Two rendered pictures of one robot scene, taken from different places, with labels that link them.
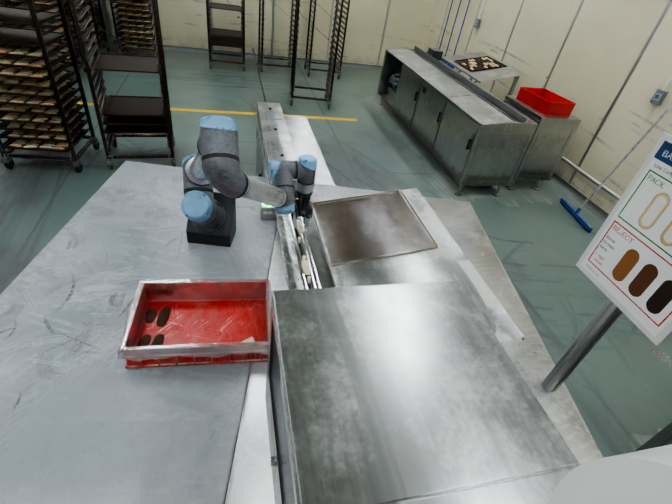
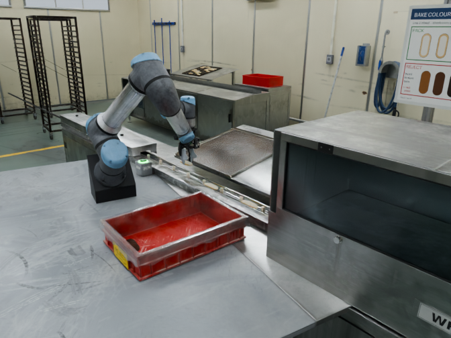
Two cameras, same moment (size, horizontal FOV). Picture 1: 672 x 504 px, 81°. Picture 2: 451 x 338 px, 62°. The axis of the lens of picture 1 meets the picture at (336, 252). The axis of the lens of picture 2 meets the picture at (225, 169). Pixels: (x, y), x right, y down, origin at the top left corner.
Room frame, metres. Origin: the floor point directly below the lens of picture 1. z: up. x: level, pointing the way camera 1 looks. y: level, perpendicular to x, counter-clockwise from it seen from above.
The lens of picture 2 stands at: (-0.35, 0.75, 1.60)
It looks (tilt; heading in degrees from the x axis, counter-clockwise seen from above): 20 degrees down; 337
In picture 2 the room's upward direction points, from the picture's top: 1 degrees clockwise
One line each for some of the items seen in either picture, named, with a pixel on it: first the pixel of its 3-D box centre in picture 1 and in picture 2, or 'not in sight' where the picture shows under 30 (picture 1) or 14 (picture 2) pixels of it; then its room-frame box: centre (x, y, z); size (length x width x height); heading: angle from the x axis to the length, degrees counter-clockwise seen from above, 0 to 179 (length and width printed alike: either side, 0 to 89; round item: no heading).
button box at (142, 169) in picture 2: (267, 213); (144, 170); (1.71, 0.38, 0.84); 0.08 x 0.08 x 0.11; 19
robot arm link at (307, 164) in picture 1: (306, 169); (187, 106); (1.50, 0.18, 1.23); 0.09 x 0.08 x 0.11; 111
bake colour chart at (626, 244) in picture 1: (660, 240); (436, 58); (0.93, -0.83, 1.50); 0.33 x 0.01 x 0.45; 18
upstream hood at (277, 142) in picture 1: (276, 138); (101, 131); (2.55, 0.53, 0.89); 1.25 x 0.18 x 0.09; 19
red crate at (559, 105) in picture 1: (544, 100); (262, 80); (4.68, -1.97, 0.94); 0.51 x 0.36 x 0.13; 23
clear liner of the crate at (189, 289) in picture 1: (204, 319); (175, 229); (0.92, 0.42, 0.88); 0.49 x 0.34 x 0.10; 105
